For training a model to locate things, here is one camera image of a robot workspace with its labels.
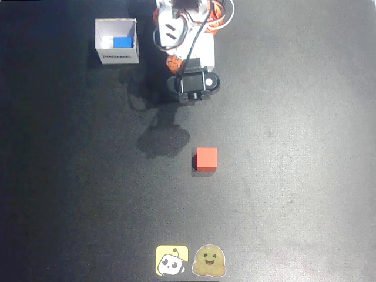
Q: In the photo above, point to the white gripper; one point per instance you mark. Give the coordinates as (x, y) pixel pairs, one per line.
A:
(174, 64)

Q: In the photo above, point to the blue cube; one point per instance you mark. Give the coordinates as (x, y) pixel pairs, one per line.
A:
(122, 42)

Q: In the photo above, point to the orange robot base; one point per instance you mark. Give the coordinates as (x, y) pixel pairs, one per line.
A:
(216, 28)

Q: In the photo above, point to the white and orange robot arm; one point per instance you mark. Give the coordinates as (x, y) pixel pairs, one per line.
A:
(169, 20)

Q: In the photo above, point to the white cardboard box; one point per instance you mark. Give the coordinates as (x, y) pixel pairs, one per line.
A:
(119, 55)

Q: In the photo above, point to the red cube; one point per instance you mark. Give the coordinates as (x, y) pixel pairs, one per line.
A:
(206, 158)

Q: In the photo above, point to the yellow robot sticker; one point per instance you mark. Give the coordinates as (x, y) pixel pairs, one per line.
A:
(171, 260)

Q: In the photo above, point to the smiling hugging face sticker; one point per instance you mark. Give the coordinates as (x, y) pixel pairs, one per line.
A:
(209, 261)

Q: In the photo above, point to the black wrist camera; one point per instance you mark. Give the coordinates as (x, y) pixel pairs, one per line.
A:
(191, 83)

